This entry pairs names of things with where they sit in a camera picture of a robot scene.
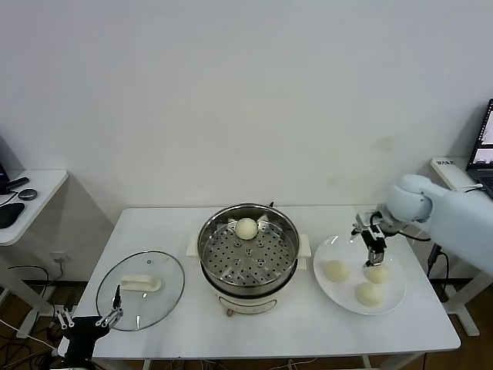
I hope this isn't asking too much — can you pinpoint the white wall outlet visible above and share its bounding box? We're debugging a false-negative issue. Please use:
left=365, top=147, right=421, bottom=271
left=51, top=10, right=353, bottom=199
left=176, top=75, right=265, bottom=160
left=49, top=250, right=72, bottom=267

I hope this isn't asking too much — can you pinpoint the white side desk with mouse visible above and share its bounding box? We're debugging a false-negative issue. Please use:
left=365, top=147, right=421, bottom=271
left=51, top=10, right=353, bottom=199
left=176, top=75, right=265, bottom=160
left=0, top=169, right=69, bottom=338

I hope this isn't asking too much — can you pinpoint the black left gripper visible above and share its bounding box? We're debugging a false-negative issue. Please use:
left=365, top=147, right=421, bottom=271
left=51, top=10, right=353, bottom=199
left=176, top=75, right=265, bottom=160
left=55, top=284, right=125, bottom=362

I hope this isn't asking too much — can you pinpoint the white steamed baozi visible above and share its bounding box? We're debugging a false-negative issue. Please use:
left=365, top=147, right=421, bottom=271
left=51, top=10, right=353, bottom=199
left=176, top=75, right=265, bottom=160
left=354, top=282, right=385, bottom=308
left=235, top=217, right=258, bottom=241
left=324, top=260, right=350, bottom=282
left=364, top=264, right=389, bottom=284

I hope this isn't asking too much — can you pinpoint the cream electric cooker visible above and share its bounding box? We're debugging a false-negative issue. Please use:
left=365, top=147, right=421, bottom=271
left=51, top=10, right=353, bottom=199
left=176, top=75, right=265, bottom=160
left=187, top=246, right=312, bottom=318

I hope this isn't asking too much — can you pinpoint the perforated steel steamer basket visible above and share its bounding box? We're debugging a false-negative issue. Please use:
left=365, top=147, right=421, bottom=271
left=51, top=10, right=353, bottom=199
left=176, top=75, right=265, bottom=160
left=186, top=203, right=312, bottom=296

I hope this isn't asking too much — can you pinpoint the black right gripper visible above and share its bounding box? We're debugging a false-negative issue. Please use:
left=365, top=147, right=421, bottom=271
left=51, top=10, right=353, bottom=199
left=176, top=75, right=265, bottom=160
left=363, top=223, right=387, bottom=267

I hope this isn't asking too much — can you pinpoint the glass lid with cream handle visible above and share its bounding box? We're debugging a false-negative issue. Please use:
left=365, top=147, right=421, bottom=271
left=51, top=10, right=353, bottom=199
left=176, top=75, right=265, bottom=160
left=96, top=250, right=186, bottom=332

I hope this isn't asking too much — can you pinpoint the open black laptop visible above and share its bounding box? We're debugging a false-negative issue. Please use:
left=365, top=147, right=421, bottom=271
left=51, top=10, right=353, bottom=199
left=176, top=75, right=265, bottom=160
left=464, top=98, right=493, bottom=198

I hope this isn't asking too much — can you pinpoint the black outlet power cable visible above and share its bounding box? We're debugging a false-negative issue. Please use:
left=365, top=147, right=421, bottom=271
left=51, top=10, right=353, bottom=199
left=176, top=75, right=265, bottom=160
left=9, top=264, right=64, bottom=288

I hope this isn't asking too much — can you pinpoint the white round plate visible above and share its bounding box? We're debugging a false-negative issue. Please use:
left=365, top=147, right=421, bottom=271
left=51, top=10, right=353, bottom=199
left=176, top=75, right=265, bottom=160
left=313, top=234, right=407, bottom=316

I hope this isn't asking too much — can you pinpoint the dark monitor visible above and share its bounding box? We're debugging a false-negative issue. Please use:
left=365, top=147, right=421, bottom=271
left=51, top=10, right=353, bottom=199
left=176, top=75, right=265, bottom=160
left=0, top=136, right=12, bottom=193

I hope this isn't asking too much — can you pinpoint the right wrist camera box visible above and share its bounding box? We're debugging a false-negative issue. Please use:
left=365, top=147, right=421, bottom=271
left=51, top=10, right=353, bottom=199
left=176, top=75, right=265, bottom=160
left=354, top=210, right=381, bottom=229

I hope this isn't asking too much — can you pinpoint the white side desk with laptop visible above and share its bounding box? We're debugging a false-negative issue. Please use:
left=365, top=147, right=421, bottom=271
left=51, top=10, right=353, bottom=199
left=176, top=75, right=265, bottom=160
left=430, top=156, right=493, bottom=336

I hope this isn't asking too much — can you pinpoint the white floor cable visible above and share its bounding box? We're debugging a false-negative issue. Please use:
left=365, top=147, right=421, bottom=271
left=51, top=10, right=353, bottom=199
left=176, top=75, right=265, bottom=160
left=0, top=318, right=57, bottom=352

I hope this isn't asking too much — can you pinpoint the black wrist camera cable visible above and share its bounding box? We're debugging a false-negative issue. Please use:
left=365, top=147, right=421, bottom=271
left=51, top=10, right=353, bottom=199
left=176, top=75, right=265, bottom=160
left=368, top=215, right=431, bottom=243

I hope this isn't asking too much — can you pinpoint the black laptop charger cable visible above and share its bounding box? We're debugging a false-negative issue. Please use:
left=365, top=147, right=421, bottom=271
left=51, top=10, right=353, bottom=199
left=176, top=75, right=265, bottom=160
left=426, top=246, right=451, bottom=301

